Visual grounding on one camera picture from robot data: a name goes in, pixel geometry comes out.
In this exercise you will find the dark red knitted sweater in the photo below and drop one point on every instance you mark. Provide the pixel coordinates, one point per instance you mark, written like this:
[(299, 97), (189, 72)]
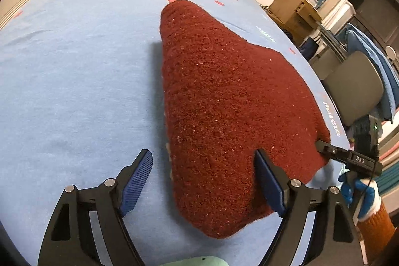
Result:
[(230, 104)]

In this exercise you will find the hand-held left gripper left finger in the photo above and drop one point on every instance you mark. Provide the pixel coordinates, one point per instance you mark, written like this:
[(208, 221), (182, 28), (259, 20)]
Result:
[(135, 183)]

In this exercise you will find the grey chair with dark frame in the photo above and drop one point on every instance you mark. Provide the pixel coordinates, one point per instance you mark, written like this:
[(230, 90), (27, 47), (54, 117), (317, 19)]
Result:
[(352, 88)]

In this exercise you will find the mint green plastic object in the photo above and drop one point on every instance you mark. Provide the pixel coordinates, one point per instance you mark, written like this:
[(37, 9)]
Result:
[(194, 262)]

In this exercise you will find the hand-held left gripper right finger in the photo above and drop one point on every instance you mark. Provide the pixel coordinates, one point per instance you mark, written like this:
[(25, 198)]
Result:
[(271, 182)]

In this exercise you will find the blue dinosaur print bed sheet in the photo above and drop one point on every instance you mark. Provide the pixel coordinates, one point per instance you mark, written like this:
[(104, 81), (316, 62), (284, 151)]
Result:
[(81, 82)]

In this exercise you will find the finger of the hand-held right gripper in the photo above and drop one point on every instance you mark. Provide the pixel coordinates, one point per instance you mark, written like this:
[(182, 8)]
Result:
[(332, 151)]

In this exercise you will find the person's right forearm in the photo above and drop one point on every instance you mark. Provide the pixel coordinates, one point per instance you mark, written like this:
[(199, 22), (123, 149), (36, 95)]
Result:
[(375, 231)]

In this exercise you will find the person's right hand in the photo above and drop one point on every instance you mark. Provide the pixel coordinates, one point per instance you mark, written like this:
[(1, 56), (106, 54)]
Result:
[(361, 197)]

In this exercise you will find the wooden bedside cabinet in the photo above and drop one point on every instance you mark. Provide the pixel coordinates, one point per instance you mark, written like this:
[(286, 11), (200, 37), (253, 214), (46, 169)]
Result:
[(294, 12)]

